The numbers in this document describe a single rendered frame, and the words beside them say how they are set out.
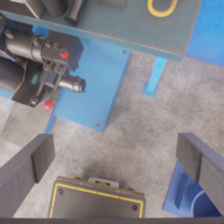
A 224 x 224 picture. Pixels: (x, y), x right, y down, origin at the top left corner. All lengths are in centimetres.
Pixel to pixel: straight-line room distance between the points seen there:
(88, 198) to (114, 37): 109
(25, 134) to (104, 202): 93
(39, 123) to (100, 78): 71
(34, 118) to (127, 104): 88
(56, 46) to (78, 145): 114
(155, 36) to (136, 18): 9
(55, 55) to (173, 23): 43
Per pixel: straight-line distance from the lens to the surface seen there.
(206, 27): 147
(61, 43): 69
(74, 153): 165
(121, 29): 61
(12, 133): 179
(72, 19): 62
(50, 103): 65
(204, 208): 159
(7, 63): 125
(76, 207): 139
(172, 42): 59
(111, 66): 159
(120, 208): 133
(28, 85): 130
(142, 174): 159
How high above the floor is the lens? 155
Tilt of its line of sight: 78 degrees down
